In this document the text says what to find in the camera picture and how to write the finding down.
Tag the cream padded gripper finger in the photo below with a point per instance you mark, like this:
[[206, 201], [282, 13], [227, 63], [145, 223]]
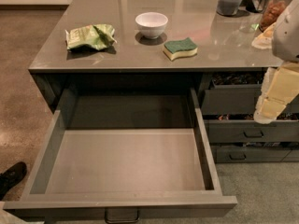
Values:
[[280, 86]]

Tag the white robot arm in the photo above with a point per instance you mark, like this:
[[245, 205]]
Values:
[[285, 40]]

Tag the glass jar of snacks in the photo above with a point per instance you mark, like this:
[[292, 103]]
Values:
[[273, 9]]

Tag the green yellow sponge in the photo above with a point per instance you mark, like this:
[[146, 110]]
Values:
[[180, 48]]

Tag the white ceramic bowl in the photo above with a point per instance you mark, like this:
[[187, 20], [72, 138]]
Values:
[[151, 24]]

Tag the crumpled green chip bag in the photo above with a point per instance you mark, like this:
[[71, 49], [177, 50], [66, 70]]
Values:
[[94, 36]]

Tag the black shoe far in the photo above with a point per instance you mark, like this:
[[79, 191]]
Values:
[[11, 177]]

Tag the white trouser leg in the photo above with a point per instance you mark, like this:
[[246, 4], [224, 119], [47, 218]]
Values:
[[7, 218]]

